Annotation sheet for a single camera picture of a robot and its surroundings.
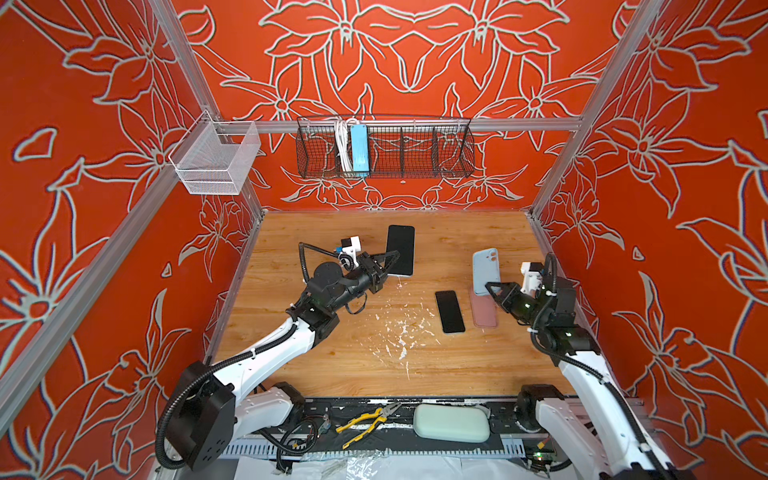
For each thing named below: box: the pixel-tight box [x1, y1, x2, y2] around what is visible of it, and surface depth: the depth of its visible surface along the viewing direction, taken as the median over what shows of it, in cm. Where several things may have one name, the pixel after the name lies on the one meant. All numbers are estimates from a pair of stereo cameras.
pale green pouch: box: [413, 403, 491, 443], surface depth 73 cm
